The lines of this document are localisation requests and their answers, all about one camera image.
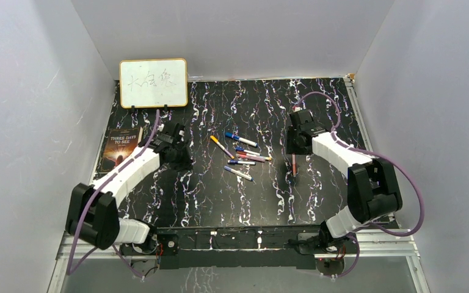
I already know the yellow capped marker pen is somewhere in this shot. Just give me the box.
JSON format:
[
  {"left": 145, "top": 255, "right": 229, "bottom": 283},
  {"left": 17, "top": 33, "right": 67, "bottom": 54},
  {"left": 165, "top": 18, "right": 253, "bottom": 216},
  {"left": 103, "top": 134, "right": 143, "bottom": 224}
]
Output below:
[{"left": 210, "top": 136, "right": 235, "bottom": 160}]

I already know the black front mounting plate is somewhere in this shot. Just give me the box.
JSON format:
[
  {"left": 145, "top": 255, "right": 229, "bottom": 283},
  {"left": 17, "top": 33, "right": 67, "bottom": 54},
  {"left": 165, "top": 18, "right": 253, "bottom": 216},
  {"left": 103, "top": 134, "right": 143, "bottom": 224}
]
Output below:
[{"left": 156, "top": 225, "right": 319, "bottom": 270}]

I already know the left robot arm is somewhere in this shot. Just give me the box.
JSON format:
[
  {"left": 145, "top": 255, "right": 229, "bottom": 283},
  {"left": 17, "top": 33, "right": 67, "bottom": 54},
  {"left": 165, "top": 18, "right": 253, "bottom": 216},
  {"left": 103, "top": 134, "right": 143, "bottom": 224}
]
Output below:
[{"left": 65, "top": 121, "right": 192, "bottom": 254}]

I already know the small blue capped marker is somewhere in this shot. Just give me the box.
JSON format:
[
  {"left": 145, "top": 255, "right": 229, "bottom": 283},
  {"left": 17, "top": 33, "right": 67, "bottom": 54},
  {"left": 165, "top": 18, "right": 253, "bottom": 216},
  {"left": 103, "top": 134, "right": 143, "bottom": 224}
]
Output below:
[{"left": 235, "top": 146, "right": 261, "bottom": 156}]

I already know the small framed whiteboard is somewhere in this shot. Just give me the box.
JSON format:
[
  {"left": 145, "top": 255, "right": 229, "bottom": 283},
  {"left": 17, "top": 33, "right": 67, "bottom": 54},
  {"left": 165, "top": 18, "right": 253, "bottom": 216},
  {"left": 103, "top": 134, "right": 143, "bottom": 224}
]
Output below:
[{"left": 119, "top": 58, "right": 188, "bottom": 109}]

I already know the dark paperback book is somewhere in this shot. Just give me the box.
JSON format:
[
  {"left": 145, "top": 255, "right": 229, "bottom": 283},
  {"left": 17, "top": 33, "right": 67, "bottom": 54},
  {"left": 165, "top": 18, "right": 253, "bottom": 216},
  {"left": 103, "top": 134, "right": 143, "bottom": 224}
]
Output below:
[{"left": 98, "top": 127, "right": 143, "bottom": 174}]

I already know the pink translucent pen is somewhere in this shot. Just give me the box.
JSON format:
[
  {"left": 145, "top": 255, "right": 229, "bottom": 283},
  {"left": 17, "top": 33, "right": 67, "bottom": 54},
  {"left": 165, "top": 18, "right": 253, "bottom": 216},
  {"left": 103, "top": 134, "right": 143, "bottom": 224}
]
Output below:
[{"left": 236, "top": 153, "right": 266, "bottom": 162}]

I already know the light blue capped marker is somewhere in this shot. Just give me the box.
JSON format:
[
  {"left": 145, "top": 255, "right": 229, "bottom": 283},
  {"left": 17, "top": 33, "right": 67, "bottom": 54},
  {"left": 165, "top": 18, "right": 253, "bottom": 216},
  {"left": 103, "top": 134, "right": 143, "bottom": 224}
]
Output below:
[{"left": 224, "top": 165, "right": 253, "bottom": 181}]

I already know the aluminium front rail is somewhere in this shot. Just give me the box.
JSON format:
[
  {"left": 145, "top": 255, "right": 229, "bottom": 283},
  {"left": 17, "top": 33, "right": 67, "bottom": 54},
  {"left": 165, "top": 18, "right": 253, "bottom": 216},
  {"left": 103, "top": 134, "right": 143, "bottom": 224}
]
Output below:
[{"left": 56, "top": 227, "right": 420, "bottom": 261}]

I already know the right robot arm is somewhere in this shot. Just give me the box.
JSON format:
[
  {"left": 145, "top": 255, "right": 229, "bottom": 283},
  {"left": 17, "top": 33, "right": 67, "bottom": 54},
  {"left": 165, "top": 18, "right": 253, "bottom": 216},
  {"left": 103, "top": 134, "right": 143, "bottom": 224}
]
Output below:
[{"left": 286, "top": 107, "right": 402, "bottom": 254}]

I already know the orange red pen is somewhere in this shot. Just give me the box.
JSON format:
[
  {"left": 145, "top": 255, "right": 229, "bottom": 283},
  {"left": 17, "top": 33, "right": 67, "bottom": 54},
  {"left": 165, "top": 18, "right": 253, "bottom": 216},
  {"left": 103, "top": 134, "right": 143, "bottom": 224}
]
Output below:
[{"left": 291, "top": 154, "right": 297, "bottom": 177}]

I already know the brown capped yellow-end marker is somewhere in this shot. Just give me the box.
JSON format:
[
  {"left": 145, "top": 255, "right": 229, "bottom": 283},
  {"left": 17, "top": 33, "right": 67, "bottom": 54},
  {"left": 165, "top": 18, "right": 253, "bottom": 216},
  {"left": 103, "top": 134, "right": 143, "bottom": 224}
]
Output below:
[{"left": 236, "top": 151, "right": 272, "bottom": 161}]

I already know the blue capped whiteboard marker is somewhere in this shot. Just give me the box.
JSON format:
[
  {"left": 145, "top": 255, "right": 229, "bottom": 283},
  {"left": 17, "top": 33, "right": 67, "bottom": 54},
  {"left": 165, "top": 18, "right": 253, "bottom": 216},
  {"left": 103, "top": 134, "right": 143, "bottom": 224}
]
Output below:
[{"left": 224, "top": 132, "right": 258, "bottom": 147}]

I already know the dark blue capped marker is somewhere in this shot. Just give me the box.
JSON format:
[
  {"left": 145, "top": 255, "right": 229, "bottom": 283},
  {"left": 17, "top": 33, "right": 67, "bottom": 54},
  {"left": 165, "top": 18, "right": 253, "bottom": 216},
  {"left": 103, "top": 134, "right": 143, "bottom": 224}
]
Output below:
[{"left": 228, "top": 160, "right": 256, "bottom": 165}]

